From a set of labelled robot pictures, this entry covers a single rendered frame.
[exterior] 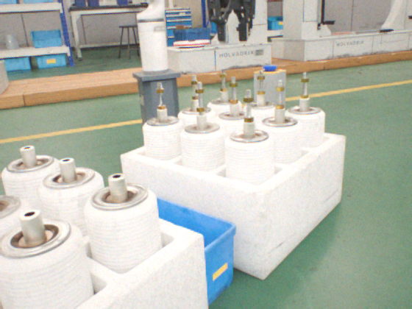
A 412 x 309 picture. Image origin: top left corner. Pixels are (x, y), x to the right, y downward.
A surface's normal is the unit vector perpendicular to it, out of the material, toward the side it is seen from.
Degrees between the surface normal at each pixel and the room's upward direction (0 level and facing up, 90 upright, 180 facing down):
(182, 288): 90
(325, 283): 0
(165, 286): 90
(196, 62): 90
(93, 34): 90
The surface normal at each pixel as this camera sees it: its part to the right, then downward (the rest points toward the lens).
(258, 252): -0.63, 0.30
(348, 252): -0.06, -0.94
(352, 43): 0.36, 0.30
